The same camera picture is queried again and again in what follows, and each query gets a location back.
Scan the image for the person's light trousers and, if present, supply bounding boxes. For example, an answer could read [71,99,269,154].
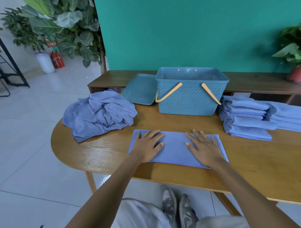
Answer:
[111,198,250,228]

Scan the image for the person's left grey shoe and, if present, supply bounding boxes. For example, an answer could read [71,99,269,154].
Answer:
[161,188,178,228]

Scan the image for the oval wooden table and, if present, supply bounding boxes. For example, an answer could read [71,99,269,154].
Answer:
[50,103,301,216]

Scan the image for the blue perforated basket lid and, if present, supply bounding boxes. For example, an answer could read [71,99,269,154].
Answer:
[121,73,158,106]

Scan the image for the small-leaf green plant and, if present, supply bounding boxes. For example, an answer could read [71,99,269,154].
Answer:
[1,7,52,53]

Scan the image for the black metal rack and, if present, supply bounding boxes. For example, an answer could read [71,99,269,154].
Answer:
[0,37,30,97]

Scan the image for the red fire extinguisher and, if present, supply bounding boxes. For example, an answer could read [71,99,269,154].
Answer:
[50,50,65,69]

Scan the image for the pile of crumpled blue towels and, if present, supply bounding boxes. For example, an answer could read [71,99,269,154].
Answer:
[62,90,138,143]

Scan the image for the large-leaf green plant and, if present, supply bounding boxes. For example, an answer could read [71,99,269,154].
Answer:
[23,0,107,75]

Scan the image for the person's grey shoe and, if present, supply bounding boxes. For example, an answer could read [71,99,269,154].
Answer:
[178,194,199,228]
[161,188,178,228]

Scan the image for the blue towel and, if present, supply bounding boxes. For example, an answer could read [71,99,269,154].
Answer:
[128,129,230,169]

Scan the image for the green potted plant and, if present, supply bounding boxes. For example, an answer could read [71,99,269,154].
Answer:
[272,23,301,64]

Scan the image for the person's right grey shoe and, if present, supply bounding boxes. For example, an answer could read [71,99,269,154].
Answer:
[178,194,199,228]

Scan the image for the person's right hand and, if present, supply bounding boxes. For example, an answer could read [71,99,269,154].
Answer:
[185,129,225,168]

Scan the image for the red plant pot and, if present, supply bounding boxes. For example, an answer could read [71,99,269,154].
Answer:
[286,65,301,83]

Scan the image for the dark wooden bench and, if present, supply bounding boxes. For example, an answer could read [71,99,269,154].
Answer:
[87,70,301,106]

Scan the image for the blue plastic basket yellow handles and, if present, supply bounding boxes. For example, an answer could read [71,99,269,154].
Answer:
[155,67,230,116]

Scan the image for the person's right forearm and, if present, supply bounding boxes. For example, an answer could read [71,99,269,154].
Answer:
[210,159,301,228]

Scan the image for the white plant pot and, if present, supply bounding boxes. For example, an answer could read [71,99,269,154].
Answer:
[34,52,56,75]

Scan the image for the person's left forearm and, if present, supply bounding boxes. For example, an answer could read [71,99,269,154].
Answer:
[65,153,151,228]

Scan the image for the stack of folded blue towels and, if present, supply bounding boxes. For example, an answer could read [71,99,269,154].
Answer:
[266,102,301,132]
[219,96,278,141]

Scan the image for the person's left hand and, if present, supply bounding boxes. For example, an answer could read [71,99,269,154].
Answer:
[130,130,165,163]

